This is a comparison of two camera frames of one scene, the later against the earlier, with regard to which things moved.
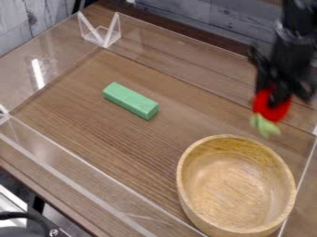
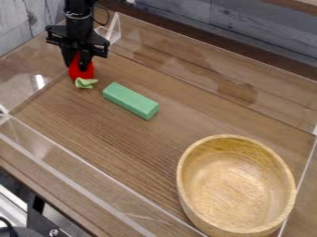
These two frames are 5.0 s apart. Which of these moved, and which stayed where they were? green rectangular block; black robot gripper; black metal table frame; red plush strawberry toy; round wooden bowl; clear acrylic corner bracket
Moved: black robot gripper; red plush strawberry toy
Stayed: black metal table frame; green rectangular block; round wooden bowl; clear acrylic corner bracket
